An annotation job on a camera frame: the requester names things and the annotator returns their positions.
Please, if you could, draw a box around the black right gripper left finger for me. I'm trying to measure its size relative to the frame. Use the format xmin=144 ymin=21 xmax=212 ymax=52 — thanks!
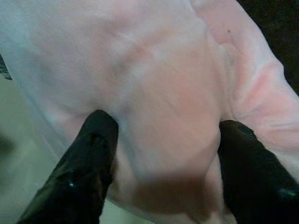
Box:
xmin=17 ymin=110 xmax=119 ymax=224

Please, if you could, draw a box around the pink pillow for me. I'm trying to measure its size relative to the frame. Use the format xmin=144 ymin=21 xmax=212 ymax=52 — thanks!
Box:
xmin=0 ymin=0 xmax=299 ymax=224

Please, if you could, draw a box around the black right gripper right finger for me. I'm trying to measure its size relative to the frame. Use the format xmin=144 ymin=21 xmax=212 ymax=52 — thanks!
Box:
xmin=217 ymin=119 xmax=299 ymax=224

